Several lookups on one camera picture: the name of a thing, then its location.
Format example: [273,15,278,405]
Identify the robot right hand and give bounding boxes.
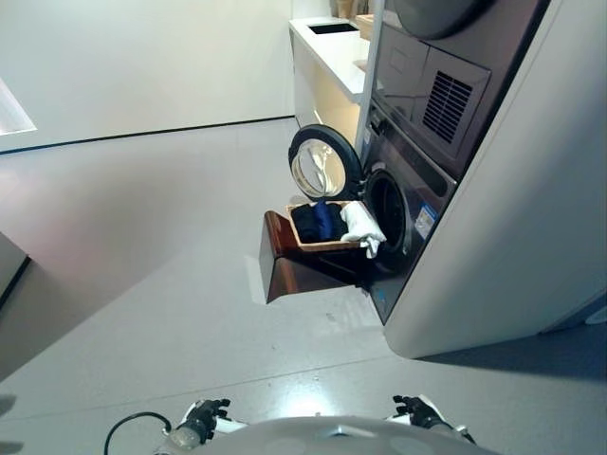
[392,393,448,430]

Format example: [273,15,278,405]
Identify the woven laundry basket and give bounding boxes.
[285,198,365,260]

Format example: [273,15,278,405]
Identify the wooden box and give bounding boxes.
[354,13,376,41]

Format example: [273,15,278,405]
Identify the blue garment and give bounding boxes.
[314,199,334,241]

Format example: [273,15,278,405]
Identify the round washing machine door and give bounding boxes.
[285,124,365,202]

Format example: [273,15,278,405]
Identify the dark stacked dryer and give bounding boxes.
[369,0,552,161]

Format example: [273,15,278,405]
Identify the white counter with cutout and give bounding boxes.
[287,16,372,143]

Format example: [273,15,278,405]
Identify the brown wooden stool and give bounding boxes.
[258,210,376,305]

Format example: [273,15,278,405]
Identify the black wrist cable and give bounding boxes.
[103,411,173,455]

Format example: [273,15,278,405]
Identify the dark front-load washing machine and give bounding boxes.
[356,98,459,326]

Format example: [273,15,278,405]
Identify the robot grey torso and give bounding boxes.
[187,415,489,455]

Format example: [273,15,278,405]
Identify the energy label sticker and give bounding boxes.
[415,204,436,236]

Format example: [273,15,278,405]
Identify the white appliance cabinet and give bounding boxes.
[354,0,607,360]

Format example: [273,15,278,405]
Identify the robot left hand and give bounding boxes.
[182,397,233,436]

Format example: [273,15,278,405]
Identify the white cloth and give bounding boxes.
[339,200,387,260]

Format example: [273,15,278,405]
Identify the black garment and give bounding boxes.
[290,202,349,241]

